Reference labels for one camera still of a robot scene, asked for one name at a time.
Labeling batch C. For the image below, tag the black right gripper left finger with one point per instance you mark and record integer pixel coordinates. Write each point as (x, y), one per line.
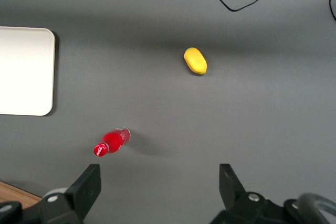
(84, 184)

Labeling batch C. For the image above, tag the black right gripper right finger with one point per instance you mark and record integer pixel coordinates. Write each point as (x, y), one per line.
(231, 187)

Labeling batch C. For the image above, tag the beige rectangular tray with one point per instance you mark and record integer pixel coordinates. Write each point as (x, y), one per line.
(25, 72)

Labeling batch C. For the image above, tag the red soda bottle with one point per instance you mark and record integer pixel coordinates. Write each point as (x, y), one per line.
(113, 141)

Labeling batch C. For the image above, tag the wooden drawer cabinet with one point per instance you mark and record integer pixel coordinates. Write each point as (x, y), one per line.
(13, 195)

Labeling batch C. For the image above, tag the yellow lemon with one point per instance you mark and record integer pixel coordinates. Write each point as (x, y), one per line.
(195, 61)

